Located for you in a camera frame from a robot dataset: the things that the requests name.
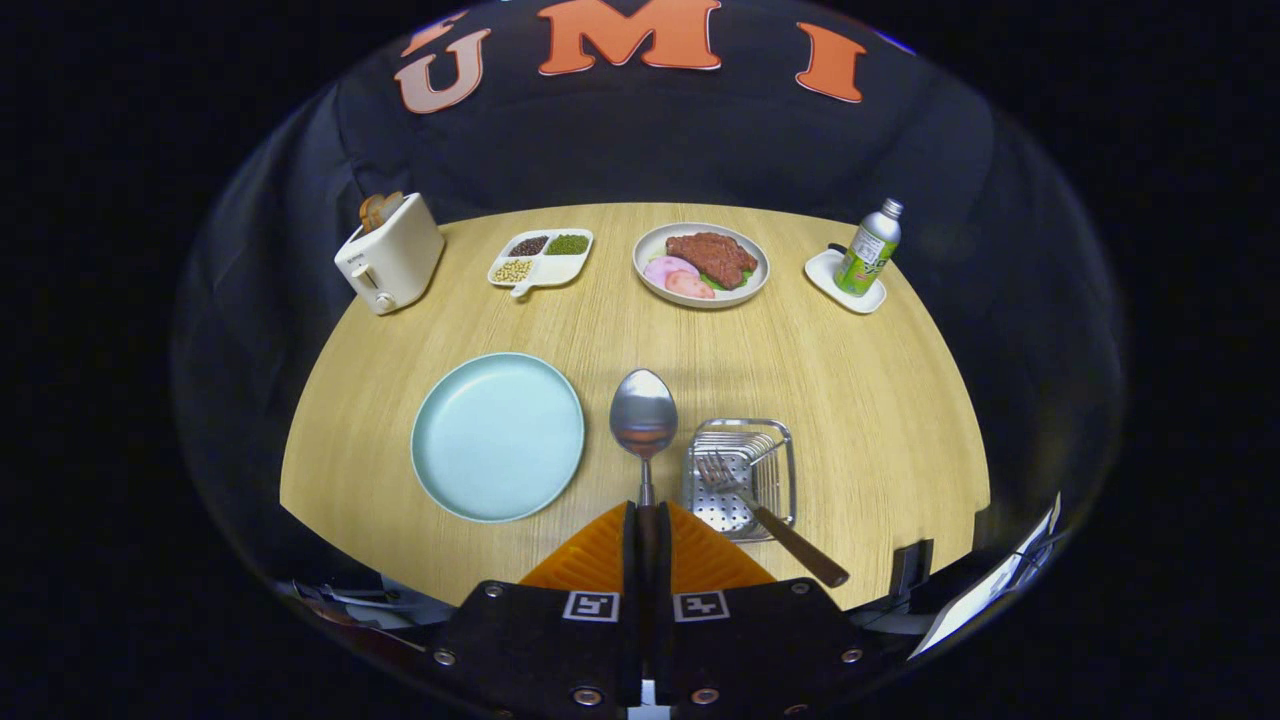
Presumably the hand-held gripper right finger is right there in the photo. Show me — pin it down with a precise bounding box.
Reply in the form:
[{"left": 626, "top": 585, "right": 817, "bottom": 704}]
[{"left": 655, "top": 500, "right": 891, "bottom": 716}]

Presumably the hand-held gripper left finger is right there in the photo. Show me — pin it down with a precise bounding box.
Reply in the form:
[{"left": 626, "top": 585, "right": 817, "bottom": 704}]
[{"left": 430, "top": 500, "right": 641, "bottom": 716}]

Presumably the wooden handled metal fork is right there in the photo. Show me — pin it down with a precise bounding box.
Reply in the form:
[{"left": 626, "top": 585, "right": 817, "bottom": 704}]
[{"left": 697, "top": 452, "right": 851, "bottom": 589}]

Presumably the wooden handled metal spoon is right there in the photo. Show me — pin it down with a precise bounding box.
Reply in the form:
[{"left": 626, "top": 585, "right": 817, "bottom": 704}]
[{"left": 610, "top": 369, "right": 679, "bottom": 601}]

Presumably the black table clamp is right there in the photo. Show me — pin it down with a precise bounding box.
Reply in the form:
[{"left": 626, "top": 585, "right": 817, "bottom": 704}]
[{"left": 892, "top": 540, "right": 934, "bottom": 599}]

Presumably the light blue round plate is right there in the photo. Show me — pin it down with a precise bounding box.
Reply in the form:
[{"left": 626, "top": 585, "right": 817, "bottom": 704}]
[{"left": 411, "top": 352, "right": 586, "bottom": 524}]

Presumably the white divided snack tray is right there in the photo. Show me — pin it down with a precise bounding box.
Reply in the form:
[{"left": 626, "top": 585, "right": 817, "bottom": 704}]
[{"left": 487, "top": 228, "right": 595, "bottom": 299}]

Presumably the white square coaster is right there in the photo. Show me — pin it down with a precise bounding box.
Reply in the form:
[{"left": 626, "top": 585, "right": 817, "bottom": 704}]
[{"left": 805, "top": 249, "right": 888, "bottom": 315}]

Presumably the pink ham slice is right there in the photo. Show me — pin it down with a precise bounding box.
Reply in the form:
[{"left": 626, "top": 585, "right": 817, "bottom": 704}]
[{"left": 644, "top": 256, "right": 701, "bottom": 289}]

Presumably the brown steak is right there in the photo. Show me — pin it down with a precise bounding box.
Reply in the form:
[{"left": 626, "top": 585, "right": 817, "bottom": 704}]
[{"left": 666, "top": 232, "right": 759, "bottom": 291}]

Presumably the cream white toaster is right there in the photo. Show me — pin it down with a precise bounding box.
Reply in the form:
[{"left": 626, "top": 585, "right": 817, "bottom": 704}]
[{"left": 334, "top": 193, "right": 446, "bottom": 316}]

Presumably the green label metal bottle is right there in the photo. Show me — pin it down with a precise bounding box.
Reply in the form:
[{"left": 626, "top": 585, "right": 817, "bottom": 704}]
[{"left": 834, "top": 198, "right": 905, "bottom": 297}]

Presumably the beige round dinner plate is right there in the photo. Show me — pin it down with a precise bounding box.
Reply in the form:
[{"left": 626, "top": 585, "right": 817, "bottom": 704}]
[{"left": 632, "top": 222, "right": 771, "bottom": 309}]

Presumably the black backdrop cloth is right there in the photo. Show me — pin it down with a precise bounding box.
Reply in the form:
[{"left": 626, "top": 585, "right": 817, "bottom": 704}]
[{"left": 170, "top": 0, "right": 1126, "bottom": 601}]

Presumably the metal wire cutlery basket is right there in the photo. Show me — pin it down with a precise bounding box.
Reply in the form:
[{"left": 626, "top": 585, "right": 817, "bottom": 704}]
[{"left": 682, "top": 418, "right": 798, "bottom": 542}]

